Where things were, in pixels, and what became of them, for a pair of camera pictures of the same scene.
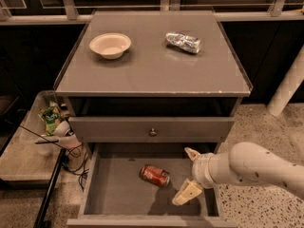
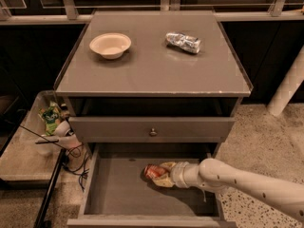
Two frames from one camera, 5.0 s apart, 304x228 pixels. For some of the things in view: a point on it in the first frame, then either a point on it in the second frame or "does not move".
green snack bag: (50, 115) does not move
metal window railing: (71, 13) does not move
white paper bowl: (110, 45) does not move
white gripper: (199, 170) → (179, 174)
